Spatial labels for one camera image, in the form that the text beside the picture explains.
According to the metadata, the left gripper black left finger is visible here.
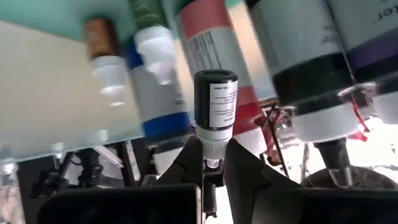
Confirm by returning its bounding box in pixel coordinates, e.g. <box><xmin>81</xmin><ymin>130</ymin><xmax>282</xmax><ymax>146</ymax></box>
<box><xmin>157</xmin><ymin>136</ymin><xmax>205</xmax><ymax>188</ymax></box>

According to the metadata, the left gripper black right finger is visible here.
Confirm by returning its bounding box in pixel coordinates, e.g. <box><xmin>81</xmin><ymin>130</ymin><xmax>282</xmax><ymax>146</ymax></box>
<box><xmin>224</xmin><ymin>139</ymin><xmax>301</xmax><ymax>224</ymax></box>

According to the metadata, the small black food coloring bottle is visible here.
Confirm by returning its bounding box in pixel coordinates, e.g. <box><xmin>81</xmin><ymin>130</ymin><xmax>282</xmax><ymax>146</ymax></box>
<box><xmin>193</xmin><ymin>68</ymin><xmax>239</xmax><ymax>170</ymax></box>

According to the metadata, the large blue-tip food coloring bottle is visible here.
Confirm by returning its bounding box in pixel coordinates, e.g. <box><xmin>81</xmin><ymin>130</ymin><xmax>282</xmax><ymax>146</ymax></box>
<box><xmin>123</xmin><ymin>37</ymin><xmax>195</xmax><ymax>175</ymax></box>

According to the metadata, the large red-tip food coloring bottle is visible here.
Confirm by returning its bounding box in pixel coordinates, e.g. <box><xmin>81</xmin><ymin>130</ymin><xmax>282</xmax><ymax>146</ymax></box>
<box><xmin>177</xmin><ymin>0</ymin><xmax>282</xmax><ymax>167</ymax></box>

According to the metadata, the small green food coloring bottle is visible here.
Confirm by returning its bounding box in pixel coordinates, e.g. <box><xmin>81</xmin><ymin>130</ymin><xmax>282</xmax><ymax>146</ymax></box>
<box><xmin>128</xmin><ymin>0</ymin><xmax>177</xmax><ymax>86</ymax></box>

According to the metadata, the large black-tip food coloring bottle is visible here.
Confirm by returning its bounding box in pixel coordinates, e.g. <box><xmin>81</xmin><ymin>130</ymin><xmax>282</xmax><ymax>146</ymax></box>
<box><xmin>244</xmin><ymin>0</ymin><xmax>361</xmax><ymax>189</ymax></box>

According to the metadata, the small brown food coloring bottle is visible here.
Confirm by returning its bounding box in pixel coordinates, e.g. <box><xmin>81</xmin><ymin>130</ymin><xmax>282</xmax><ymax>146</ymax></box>
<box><xmin>83</xmin><ymin>17</ymin><xmax>131</xmax><ymax>107</ymax></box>

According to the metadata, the large purple-tip food coloring bottle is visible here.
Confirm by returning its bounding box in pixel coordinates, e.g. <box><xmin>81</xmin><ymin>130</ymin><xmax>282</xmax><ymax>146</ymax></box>
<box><xmin>326</xmin><ymin>0</ymin><xmax>398</xmax><ymax>125</ymax></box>

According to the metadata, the teal translucent plastic bin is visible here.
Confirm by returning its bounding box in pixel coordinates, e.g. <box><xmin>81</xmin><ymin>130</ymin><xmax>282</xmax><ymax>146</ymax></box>
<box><xmin>0</xmin><ymin>0</ymin><xmax>398</xmax><ymax>164</ymax></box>

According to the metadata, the black metal table frame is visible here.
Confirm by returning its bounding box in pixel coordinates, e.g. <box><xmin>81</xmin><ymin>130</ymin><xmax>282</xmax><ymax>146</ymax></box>
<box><xmin>27</xmin><ymin>141</ymin><xmax>153</xmax><ymax>200</ymax></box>

